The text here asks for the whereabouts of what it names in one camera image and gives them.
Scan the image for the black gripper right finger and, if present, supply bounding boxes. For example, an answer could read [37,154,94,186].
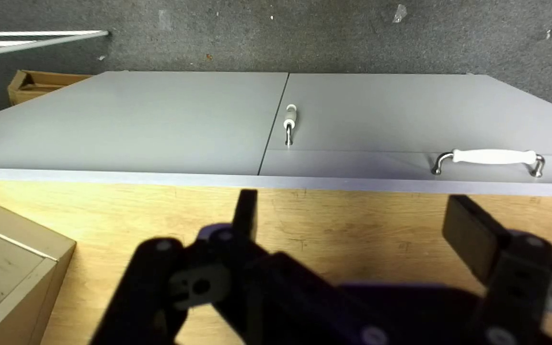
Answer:
[443,196,552,345]

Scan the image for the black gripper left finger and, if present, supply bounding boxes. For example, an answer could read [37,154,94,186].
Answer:
[91,190,267,345]

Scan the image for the beige filing cabinet drawer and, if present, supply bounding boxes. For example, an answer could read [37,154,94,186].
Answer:
[0,207,77,345]

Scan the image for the grey cabinet with doors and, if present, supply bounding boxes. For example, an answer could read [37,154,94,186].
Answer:
[0,71,552,196]

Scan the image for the wooden box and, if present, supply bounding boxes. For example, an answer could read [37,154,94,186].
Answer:
[8,69,85,106]

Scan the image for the metal rack bars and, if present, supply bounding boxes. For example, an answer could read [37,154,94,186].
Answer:
[0,31,108,56]

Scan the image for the white horizontal door handle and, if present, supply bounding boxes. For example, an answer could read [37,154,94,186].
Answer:
[432,150,547,179]

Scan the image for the white vertical door handle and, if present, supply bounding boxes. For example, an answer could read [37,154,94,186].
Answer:
[284,104,300,148]

